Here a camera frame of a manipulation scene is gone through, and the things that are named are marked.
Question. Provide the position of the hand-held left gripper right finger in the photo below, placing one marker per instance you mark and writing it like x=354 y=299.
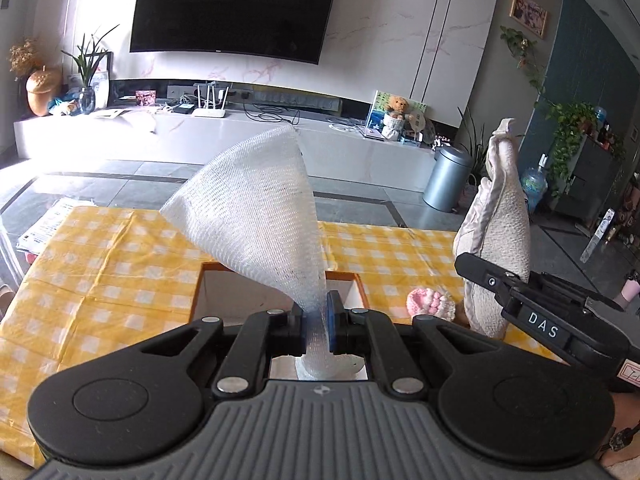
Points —
x=332 y=321

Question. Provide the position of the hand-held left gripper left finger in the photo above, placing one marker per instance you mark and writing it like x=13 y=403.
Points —
x=299 y=331

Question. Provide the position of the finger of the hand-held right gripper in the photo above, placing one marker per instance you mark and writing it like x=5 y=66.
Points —
x=487 y=279

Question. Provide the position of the cream terry towel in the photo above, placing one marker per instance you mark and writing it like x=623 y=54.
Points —
x=505 y=220

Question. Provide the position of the orange-rimmed cardboard box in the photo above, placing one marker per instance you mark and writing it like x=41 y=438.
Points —
x=225 y=295

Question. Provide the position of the white mesh cloth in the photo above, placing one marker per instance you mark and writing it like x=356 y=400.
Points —
x=250 y=200

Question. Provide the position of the person's right forearm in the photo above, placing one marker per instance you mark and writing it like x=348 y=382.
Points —
x=627 y=412

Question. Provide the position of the pink knitted item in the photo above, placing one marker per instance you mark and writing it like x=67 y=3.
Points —
x=431 y=304

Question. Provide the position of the pink bottle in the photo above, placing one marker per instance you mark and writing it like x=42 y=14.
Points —
x=631 y=290

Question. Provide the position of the blue water bottle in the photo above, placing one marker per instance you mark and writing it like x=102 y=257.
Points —
x=533 y=185

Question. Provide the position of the grey metal trash can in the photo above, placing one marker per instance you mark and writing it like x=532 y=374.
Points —
x=446 y=177

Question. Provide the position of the tall leafy floor plant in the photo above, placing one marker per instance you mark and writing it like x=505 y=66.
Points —
x=477 y=150

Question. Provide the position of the grey cabinet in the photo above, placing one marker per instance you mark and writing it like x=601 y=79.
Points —
x=595 y=180

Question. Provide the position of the potted ivy plant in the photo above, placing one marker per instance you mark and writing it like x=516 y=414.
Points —
x=570 y=130

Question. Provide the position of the clear acrylic picture stand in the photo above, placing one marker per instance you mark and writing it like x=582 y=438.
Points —
x=417 y=110

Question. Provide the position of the teddy bear in white pot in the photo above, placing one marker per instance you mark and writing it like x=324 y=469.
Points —
x=395 y=119

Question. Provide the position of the yellow checkered tablecloth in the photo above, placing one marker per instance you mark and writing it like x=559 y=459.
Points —
x=110 y=270

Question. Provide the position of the white marble tv console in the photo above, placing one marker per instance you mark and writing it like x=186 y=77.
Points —
x=200 y=137

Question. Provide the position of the hanging green plant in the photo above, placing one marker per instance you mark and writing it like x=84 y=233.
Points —
x=522 y=52

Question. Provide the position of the white router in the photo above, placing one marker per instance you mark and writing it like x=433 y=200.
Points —
x=210 y=111

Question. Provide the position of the small black box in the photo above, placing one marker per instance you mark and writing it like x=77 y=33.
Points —
x=183 y=108

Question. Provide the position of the stack of newspapers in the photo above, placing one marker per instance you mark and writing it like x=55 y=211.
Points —
x=50 y=225

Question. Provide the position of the small photo card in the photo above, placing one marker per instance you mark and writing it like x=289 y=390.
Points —
x=146 y=98

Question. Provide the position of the paper sheet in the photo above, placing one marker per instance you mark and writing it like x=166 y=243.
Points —
x=112 y=113

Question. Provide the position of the green plant in glass vase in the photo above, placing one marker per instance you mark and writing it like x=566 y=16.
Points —
x=87 y=85

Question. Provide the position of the blue snack bags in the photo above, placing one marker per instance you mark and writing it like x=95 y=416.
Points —
x=62 y=106

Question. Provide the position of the black television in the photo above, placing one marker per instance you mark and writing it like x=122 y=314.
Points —
x=230 y=5

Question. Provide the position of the orange acorn-shaped vase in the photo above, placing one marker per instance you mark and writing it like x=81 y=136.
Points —
x=42 y=94

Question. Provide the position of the dried flower bunch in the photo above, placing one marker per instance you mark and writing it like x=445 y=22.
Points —
x=24 y=57

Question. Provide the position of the framed wall picture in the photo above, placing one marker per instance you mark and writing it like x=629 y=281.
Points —
x=528 y=11

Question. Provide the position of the white picture frame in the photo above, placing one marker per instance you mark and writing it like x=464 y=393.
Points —
x=102 y=80

